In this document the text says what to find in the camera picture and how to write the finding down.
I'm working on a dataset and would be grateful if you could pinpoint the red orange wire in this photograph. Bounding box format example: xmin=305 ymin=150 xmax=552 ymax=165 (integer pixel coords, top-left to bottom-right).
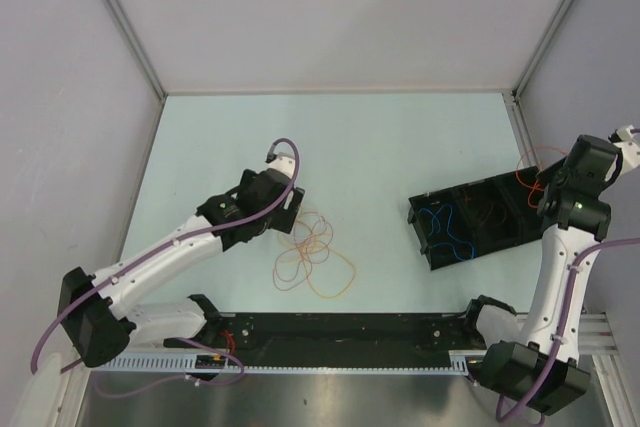
xmin=514 ymin=146 xmax=571 ymax=211

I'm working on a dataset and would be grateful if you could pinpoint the black compartment tray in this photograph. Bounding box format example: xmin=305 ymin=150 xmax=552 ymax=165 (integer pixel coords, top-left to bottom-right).
xmin=408 ymin=167 xmax=542 ymax=271

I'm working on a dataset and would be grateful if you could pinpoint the blue wire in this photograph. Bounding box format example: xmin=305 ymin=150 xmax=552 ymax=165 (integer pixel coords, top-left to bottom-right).
xmin=417 ymin=202 xmax=476 ymax=261

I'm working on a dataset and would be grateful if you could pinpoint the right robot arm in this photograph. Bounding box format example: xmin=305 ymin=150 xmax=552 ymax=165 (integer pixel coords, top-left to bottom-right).
xmin=461 ymin=135 xmax=624 ymax=423

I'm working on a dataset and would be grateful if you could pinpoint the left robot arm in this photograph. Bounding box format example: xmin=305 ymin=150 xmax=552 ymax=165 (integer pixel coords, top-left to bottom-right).
xmin=58 ymin=157 xmax=304 ymax=368

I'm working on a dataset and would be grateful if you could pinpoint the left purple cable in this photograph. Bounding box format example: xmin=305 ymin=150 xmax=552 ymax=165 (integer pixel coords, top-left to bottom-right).
xmin=29 ymin=137 xmax=301 ymax=398

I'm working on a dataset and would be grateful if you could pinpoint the purple cable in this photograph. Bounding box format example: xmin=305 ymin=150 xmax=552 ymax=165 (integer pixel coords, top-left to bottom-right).
xmin=29 ymin=137 xmax=301 ymax=398
xmin=494 ymin=126 xmax=640 ymax=423

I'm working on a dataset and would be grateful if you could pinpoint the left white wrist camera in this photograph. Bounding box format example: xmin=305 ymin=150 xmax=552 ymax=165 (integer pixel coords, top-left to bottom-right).
xmin=265 ymin=143 xmax=297 ymax=184

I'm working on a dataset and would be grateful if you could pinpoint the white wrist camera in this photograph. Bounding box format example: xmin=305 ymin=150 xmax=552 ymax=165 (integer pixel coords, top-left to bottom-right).
xmin=265 ymin=143 xmax=297 ymax=184
xmin=609 ymin=125 xmax=639 ymax=182

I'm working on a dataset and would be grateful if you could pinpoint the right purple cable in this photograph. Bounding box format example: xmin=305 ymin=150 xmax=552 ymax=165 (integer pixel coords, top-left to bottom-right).
xmin=494 ymin=126 xmax=640 ymax=423

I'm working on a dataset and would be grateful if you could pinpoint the white wire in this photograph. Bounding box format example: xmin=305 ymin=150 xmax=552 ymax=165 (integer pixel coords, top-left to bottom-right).
xmin=287 ymin=211 xmax=334 ymax=263

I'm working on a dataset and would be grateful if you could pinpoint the yellow orange wire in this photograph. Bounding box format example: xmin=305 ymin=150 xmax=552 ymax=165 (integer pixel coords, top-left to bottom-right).
xmin=272 ymin=209 xmax=358 ymax=299

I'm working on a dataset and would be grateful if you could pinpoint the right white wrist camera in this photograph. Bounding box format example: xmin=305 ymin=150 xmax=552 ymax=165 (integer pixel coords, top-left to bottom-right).
xmin=609 ymin=125 xmax=639 ymax=182

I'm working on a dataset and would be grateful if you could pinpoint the aluminium frame rail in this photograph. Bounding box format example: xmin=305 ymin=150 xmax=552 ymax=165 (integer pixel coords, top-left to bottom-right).
xmin=514 ymin=314 xmax=617 ymax=357

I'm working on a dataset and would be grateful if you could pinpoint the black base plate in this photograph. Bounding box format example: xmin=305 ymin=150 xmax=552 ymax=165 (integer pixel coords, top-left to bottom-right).
xmin=195 ymin=313 xmax=486 ymax=370

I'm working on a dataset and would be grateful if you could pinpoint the slotted cable duct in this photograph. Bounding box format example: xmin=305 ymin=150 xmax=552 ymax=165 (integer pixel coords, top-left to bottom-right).
xmin=97 ymin=352 xmax=469 ymax=376

